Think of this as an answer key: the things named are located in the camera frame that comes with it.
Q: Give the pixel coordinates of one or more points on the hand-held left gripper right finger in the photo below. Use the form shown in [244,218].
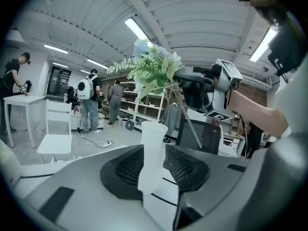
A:
[216,177]

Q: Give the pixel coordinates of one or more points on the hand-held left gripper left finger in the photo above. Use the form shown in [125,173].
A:
[84,177]

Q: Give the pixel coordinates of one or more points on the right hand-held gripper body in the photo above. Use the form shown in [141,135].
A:
[221,93]

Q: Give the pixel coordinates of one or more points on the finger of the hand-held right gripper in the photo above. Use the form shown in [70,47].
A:
[190,74]
[192,95]

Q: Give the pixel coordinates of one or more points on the pale blue green flowers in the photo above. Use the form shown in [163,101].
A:
[154,66]

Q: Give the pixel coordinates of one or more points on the white vase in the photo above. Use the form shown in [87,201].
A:
[151,153]

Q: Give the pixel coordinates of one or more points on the person's right forearm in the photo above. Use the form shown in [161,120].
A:
[260,114]

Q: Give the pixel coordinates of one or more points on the white swivel chair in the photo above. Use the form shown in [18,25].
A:
[228,148]

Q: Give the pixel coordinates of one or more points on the grey hanging jacket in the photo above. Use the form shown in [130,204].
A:
[172,119]

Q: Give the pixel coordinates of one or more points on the white power strip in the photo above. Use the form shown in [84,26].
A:
[108,143]

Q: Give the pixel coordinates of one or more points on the black mesh office chair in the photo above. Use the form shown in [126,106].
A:
[199,136]

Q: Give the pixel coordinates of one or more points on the white wooden chair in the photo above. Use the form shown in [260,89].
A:
[56,141]

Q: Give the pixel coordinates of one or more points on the open white metal shelving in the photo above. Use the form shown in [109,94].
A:
[144,105]

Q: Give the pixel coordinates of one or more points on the ceiling light strip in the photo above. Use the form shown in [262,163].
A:
[138,31]
[60,65]
[56,49]
[97,64]
[263,44]

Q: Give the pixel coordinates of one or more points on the grey storage bin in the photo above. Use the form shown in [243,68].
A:
[130,125]

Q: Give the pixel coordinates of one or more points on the person's white printed shirt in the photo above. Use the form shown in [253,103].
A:
[293,93]

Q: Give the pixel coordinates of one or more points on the white pod backpack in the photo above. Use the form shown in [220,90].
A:
[85,89]

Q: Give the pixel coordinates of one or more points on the small plain white table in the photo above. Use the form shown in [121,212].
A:
[24,100]

